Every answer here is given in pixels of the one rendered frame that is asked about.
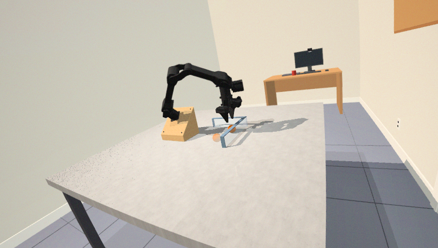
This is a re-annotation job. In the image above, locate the translucent orange ball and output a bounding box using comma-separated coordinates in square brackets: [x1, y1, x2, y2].
[212, 133, 221, 142]

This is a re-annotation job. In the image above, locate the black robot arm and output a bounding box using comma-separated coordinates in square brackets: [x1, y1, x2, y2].
[161, 63, 244, 121]

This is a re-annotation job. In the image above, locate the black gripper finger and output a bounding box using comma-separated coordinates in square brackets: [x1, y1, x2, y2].
[229, 106, 236, 119]
[219, 111, 230, 123]

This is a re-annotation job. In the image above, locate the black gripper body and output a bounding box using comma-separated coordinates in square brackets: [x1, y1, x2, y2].
[215, 93, 232, 113]

